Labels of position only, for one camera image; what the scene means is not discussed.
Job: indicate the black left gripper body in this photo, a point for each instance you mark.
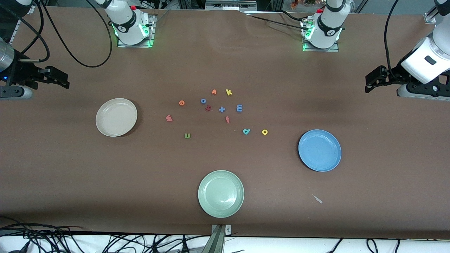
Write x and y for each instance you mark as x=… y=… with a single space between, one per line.
x=393 y=76

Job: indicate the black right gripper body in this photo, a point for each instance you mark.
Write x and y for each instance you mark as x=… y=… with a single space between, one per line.
x=21 y=74

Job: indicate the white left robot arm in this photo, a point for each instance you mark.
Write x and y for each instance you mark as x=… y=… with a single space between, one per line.
x=328 y=24

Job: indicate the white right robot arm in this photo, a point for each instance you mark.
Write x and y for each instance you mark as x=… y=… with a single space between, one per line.
x=128 y=24

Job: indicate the beige round plate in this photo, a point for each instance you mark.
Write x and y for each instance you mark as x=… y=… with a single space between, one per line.
x=116 y=117

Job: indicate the blue round plate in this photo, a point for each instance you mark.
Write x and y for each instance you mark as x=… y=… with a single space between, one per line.
x=320 y=150

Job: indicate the brown table cover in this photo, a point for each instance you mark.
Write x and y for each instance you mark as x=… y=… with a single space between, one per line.
x=70 y=175

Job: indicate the orange decoration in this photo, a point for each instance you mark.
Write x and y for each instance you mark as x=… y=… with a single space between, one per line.
x=295 y=3

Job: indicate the small white paper scrap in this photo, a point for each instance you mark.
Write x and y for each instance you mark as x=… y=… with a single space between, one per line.
x=318 y=199

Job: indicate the green round plate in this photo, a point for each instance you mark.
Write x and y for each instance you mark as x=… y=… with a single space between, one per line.
x=220 y=194

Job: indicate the aluminium frame rail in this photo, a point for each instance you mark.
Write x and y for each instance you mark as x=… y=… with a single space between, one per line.
x=14 y=31
x=429 y=17

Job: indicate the grey metal equipment frame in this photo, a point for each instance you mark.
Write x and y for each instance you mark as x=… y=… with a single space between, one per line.
x=230 y=5

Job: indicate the aluminium profile post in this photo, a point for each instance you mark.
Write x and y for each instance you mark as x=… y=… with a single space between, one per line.
x=218 y=242

